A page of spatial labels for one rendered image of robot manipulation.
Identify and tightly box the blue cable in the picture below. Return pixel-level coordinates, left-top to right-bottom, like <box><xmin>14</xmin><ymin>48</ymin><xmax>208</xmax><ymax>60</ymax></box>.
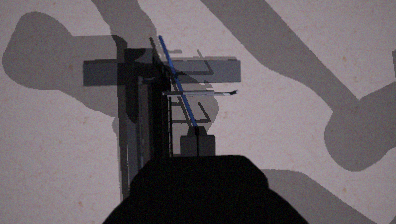
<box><xmin>158</xmin><ymin>36</ymin><xmax>197</xmax><ymax>127</ymax></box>

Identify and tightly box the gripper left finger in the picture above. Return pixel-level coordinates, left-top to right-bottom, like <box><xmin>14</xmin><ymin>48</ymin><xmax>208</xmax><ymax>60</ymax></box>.
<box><xmin>180</xmin><ymin>126</ymin><xmax>198</xmax><ymax>157</ymax></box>

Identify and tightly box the black equipment rack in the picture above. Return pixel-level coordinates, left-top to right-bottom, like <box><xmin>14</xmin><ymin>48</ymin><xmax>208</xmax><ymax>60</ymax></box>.
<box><xmin>83</xmin><ymin>48</ymin><xmax>241</xmax><ymax>186</ymax></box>

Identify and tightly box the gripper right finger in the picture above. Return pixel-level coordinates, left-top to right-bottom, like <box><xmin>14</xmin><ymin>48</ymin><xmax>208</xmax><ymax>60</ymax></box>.
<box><xmin>197</xmin><ymin>126</ymin><xmax>216</xmax><ymax>156</ymax></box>

